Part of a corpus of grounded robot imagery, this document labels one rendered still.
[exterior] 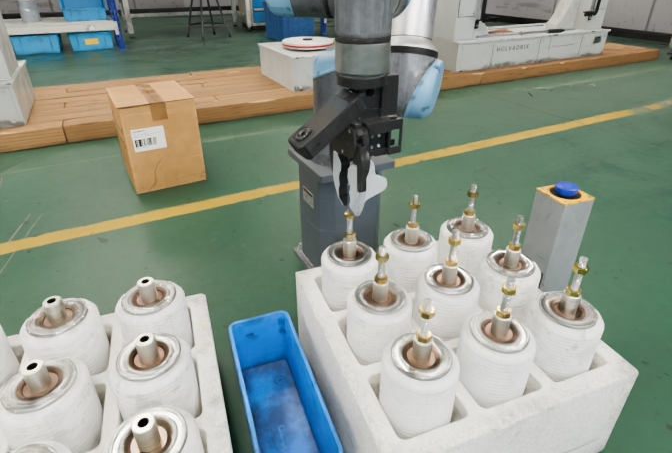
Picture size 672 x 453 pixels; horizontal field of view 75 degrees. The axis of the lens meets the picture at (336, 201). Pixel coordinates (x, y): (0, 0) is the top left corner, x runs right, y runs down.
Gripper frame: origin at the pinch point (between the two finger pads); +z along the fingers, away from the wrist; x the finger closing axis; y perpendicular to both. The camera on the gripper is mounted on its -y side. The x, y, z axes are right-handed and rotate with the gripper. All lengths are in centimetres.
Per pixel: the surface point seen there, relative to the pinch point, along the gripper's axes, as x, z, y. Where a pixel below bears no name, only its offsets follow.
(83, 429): -9.7, 15.2, -40.9
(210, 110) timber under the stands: 162, 28, 15
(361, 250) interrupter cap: -0.3, 9.6, 2.8
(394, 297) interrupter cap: -12.9, 9.6, 0.8
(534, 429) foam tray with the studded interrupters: -32.8, 20.5, 10.0
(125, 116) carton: 96, 8, -25
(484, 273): -13.9, 10.6, 17.8
